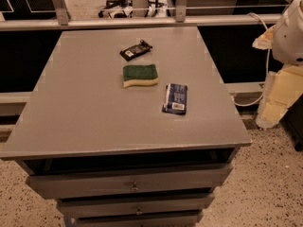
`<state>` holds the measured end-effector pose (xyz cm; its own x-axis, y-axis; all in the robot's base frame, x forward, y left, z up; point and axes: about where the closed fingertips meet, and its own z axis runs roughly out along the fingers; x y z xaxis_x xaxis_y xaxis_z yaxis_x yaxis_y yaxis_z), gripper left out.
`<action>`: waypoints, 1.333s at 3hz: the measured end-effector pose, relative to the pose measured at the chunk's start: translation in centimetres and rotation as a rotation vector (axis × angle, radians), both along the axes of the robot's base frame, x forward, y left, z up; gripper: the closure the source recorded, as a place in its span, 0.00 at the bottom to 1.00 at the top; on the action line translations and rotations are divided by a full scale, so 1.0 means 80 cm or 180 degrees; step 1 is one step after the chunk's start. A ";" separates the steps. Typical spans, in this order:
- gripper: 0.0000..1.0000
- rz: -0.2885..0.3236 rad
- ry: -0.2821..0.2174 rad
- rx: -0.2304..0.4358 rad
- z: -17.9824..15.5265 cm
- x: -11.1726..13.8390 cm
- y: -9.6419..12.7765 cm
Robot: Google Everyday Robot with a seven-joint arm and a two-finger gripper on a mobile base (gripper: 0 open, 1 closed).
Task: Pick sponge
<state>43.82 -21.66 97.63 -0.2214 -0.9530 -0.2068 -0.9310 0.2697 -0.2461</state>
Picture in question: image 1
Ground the green and yellow sponge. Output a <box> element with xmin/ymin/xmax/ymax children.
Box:
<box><xmin>123</xmin><ymin>64</ymin><xmax>159</xmax><ymax>88</ymax></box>

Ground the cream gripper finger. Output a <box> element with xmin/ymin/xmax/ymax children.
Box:
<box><xmin>256</xmin><ymin>65</ymin><xmax>303</xmax><ymax>129</ymax></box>
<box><xmin>252</xmin><ymin>26</ymin><xmax>275</xmax><ymax>50</ymax></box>

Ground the top grey drawer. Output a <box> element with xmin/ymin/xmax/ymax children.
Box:
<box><xmin>27</xmin><ymin>164</ymin><xmax>232</xmax><ymax>199</ymax></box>

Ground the grey drawer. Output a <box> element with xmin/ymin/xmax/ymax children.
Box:
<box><xmin>58</xmin><ymin>190</ymin><xmax>214</xmax><ymax>218</ymax></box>
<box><xmin>76</xmin><ymin>210</ymin><xmax>203</xmax><ymax>227</ymax></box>
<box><xmin>27</xmin><ymin>164</ymin><xmax>232</xmax><ymax>199</ymax></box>

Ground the middle grey drawer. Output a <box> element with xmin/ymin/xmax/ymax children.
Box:
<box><xmin>58</xmin><ymin>190</ymin><xmax>214</xmax><ymax>218</ymax></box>

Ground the blue snack packet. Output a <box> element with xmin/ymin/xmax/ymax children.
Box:
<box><xmin>162</xmin><ymin>83</ymin><xmax>187</xmax><ymax>114</ymax></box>

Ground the grey metal railing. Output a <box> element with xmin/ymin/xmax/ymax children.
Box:
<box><xmin>0</xmin><ymin>0</ymin><xmax>294</xmax><ymax>31</ymax></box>

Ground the black office chair base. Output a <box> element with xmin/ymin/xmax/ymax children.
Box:
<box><xmin>98</xmin><ymin>0</ymin><xmax>134</xmax><ymax>19</ymax></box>

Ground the black flat packet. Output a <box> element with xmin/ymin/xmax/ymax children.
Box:
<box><xmin>119</xmin><ymin>40</ymin><xmax>152</xmax><ymax>61</ymax></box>

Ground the grey drawer cabinet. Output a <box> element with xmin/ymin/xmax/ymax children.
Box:
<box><xmin>0</xmin><ymin>26</ymin><xmax>253</xmax><ymax>227</ymax></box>

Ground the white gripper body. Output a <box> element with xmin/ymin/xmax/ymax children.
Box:
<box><xmin>272</xmin><ymin>0</ymin><xmax>303</xmax><ymax>65</ymax></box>

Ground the bottom grey drawer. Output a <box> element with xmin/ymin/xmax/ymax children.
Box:
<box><xmin>76</xmin><ymin>210</ymin><xmax>203</xmax><ymax>227</ymax></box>

